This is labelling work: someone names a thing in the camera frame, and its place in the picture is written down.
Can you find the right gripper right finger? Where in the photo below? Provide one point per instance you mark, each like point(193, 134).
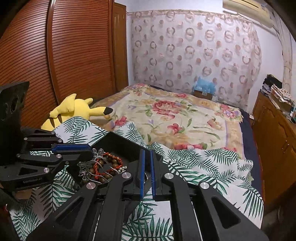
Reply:
point(160, 189)

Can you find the white air conditioner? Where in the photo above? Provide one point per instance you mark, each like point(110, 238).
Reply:
point(251, 9)

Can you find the stack of folded clothes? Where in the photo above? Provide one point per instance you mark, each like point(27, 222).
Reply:
point(279, 96)

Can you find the floral bed quilt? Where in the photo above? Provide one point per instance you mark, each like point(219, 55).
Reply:
point(177, 120)

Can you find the yellow pikachu plush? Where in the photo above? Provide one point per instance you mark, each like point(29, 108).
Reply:
point(73, 107)

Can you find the blue plush toy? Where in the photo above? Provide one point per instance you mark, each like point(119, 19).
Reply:
point(204, 86)

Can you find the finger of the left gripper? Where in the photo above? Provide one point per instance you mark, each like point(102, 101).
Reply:
point(69, 147)
point(71, 156)

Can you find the wooden louvered wardrobe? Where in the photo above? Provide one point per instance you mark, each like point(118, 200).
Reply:
point(60, 48)

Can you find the palm leaf print cloth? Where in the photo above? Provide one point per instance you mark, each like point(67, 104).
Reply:
point(224, 170)

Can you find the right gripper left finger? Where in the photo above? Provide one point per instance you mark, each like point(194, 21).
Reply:
point(134, 176)

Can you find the wooden sideboard cabinet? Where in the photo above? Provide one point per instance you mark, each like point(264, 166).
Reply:
point(274, 137)

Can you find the patterned lace curtain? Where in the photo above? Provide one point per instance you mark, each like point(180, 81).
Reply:
point(171, 49)

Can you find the black jewelry box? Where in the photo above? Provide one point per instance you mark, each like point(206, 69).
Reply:
point(117, 153)

